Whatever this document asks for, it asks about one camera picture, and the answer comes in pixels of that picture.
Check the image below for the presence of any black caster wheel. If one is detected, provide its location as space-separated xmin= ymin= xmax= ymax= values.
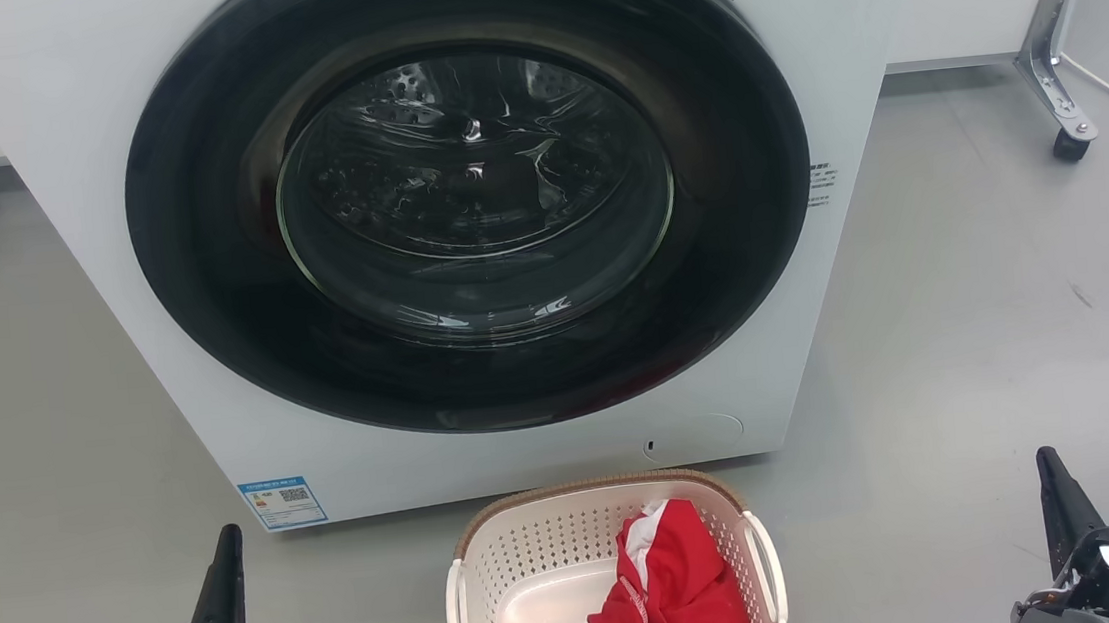
xmin=1050 ymin=124 xmax=1093 ymax=164

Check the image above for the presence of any white front-load washing machine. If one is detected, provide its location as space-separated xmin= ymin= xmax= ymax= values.
xmin=0 ymin=0 xmax=971 ymax=558

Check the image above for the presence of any angled silver metal leg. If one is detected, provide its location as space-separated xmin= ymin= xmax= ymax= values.
xmin=1009 ymin=0 xmax=1109 ymax=147

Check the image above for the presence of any blue energy label sticker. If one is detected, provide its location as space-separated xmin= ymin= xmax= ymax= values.
xmin=236 ymin=473 xmax=330 ymax=535

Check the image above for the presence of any cream perforated laundry basket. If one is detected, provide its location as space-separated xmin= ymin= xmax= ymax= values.
xmin=436 ymin=460 xmax=792 ymax=623

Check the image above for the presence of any red and white garment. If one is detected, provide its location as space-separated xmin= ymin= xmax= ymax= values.
xmin=571 ymin=492 xmax=756 ymax=623

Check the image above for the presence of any black round washer door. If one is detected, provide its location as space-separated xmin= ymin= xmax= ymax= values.
xmin=106 ymin=0 xmax=832 ymax=463

